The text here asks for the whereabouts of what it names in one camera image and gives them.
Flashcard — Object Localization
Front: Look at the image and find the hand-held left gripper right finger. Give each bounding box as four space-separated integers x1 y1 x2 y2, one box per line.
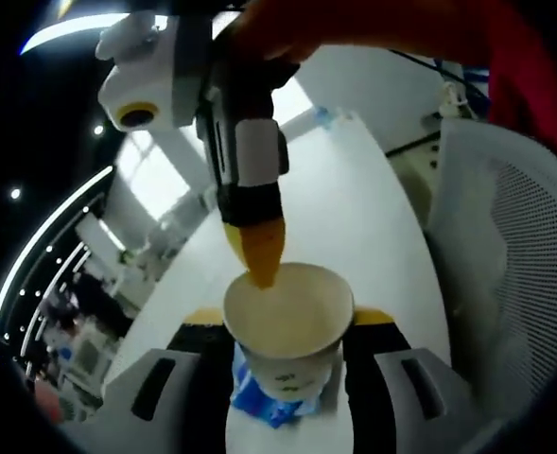
341 306 492 454

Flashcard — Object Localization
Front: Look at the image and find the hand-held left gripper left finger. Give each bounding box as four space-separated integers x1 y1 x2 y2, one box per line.
77 306 240 454

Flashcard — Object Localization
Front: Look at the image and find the blue tissue pack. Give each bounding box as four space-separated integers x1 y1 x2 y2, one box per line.
230 349 320 429

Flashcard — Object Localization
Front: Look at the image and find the white paper cup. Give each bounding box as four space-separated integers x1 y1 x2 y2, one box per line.
223 262 355 401

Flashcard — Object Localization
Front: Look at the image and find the person's right hand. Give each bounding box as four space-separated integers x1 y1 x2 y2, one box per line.
214 0 336 63

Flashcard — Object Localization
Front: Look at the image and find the white table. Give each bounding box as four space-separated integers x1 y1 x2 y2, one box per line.
100 111 454 454

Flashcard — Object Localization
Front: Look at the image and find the white mesh chair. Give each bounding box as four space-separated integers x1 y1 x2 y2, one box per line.
422 117 557 427

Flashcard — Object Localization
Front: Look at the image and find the person's red shirt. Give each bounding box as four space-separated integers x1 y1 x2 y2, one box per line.
488 0 557 143

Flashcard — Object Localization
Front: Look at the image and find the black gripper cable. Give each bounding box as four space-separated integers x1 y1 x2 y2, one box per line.
386 46 490 108

